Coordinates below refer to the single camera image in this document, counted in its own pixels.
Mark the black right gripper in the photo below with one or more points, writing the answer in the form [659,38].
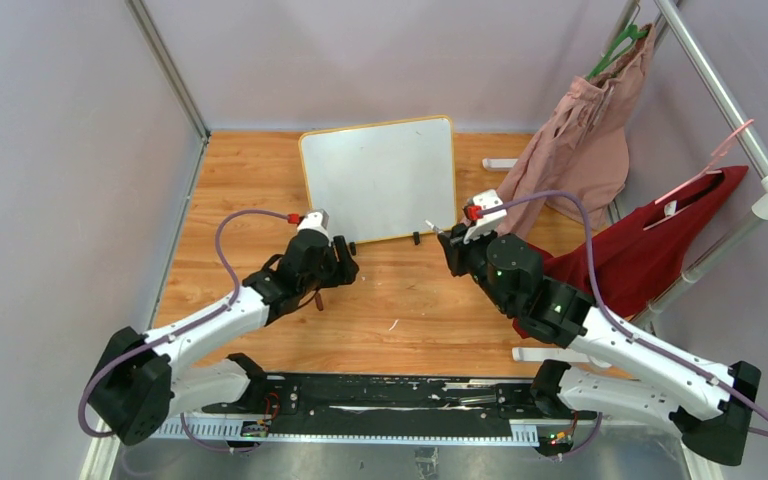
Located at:
[456,249]

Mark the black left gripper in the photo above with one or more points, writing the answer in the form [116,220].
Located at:
[342,271]

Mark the white marker pen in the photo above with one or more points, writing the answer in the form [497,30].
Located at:
[433,227]

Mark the yellow framed whiteboard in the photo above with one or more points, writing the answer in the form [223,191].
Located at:
[382,181]

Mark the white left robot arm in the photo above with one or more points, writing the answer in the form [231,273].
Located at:
[205,344]

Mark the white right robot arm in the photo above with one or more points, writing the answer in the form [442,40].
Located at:
[706,404]

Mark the white whiteboard eraser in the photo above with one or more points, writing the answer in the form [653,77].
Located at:
[498,164]

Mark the pink hanging garment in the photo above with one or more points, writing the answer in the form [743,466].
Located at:
[582,148]

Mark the red hanging garment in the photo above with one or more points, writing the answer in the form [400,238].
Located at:
[641,255]

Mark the pink clothes hanger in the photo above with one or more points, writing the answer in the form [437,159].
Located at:
[716,156]

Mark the green clothes hanger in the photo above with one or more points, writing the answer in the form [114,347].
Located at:
[622,43]

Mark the metal clothes rack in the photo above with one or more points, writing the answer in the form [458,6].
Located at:
[722,313]

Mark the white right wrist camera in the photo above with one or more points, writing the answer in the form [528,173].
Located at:
[483,212]

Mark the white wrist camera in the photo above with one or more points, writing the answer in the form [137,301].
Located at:
[315,221]
[483,212]

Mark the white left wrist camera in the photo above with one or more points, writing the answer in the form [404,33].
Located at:
[315,221]

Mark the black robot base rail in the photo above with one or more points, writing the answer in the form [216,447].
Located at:
[541,412]

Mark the aluminium corner frame post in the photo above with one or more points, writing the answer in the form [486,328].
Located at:
[155,42]

